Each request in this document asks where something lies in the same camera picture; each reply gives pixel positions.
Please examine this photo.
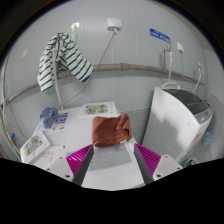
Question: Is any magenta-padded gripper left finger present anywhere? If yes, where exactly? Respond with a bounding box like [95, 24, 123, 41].
[44, 143, 96, 187]

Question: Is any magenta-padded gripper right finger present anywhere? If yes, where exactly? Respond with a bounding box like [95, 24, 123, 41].
[133, 143, 184, 185]

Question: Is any brown towel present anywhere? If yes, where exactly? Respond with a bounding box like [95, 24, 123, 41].
[91, 113, 133, 148]

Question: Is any white printed paper sheet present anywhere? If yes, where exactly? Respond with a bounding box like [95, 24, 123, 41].
[41, 126, 69, 148]

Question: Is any grey printed label sheet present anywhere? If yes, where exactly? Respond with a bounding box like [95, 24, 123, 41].
[89, 145, 133, 172]

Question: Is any colourful printed leaflet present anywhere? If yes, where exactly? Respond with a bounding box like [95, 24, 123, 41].
[54, 112, 70, 132]

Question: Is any white washing machine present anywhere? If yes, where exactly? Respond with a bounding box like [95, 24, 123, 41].
[141, 85, 214, 164]

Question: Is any crumpled blue-grey cloth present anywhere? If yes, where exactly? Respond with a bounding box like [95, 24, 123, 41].
[39, 106, 60, 129]

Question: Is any white upright pipe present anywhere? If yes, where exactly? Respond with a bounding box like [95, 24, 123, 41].
[51, 48, 65, 111]

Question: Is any green-striped white cloth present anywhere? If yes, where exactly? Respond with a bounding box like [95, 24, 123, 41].
[36, 32, 94, 93]

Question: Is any green hose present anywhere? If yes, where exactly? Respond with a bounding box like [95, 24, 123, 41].
[3, 85, 23, 163]

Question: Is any long grey wall pipe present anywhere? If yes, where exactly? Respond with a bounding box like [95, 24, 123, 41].
[3, 62, 206, 108]

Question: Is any grey power cable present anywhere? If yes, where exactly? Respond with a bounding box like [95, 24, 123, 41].
[62, 30, 118, 107]

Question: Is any blue wall sign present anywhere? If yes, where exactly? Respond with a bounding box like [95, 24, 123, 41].
[149, 27, 172, 45]

